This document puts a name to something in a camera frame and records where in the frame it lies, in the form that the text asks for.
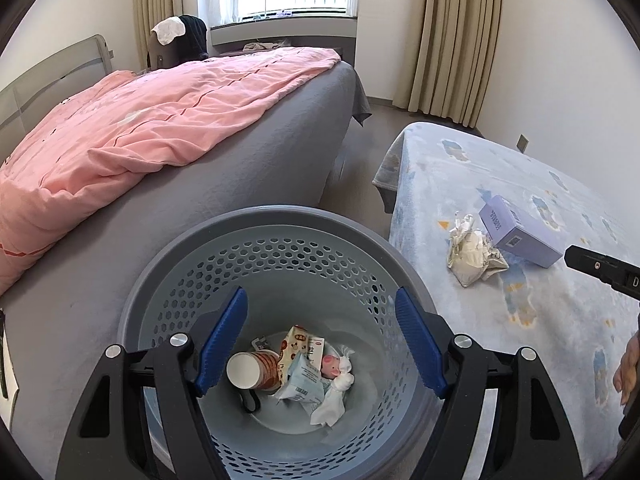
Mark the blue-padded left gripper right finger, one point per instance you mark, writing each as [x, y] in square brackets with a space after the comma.
[530, 437]

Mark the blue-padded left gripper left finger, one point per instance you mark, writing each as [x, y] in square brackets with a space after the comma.
[109, 436]

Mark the purple toothpaste box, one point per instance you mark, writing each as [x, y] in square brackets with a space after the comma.
[514, 230]

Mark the paper cup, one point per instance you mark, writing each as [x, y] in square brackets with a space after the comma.
[256, 370]

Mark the white tissue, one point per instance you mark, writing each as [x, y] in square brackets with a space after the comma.
[336, 367]

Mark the white teal wipes packet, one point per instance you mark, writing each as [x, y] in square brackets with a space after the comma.
[304, 384]

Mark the red snack wrapper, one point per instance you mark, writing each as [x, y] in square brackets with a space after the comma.
[295, 342]

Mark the grey perforated trash basket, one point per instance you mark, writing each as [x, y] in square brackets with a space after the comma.
[305, 267]

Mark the person's right hand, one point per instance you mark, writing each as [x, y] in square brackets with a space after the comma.
[626, 375]

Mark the black marker pen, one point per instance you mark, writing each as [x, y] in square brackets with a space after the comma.
[3, 386]

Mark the grey bed mattress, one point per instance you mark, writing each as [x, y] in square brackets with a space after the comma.
[65, 310]

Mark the black small object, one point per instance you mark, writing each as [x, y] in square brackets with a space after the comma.
[249, 401]

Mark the crumpled beige paper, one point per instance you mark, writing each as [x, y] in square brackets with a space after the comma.
[471, 255]

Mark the green white medicine box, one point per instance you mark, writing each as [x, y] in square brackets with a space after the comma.
[315, 351]

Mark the right beige curtain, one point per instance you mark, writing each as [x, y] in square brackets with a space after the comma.
[449, 51]

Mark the pink duvet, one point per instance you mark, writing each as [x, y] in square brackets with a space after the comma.
[99, 143]

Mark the grey headboard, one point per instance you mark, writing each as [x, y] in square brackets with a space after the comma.
[31, 96]

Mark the dark chair with clothes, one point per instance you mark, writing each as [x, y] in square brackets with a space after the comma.
[190, 47]

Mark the white cloth on chair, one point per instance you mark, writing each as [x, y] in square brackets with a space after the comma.
[167, 30]

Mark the wall socket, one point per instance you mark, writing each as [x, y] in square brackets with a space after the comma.
[522, 143]

